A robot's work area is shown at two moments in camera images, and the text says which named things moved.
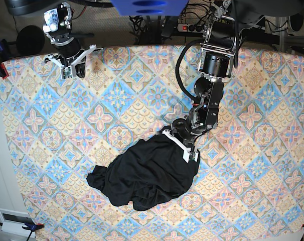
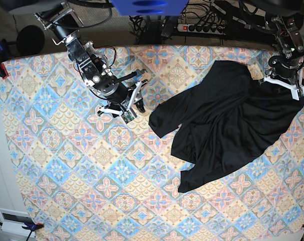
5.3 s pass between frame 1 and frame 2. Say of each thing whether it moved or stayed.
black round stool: stayed
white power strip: stayed
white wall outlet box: stayed
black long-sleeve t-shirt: moved
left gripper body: moved
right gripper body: moved
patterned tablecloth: stayed
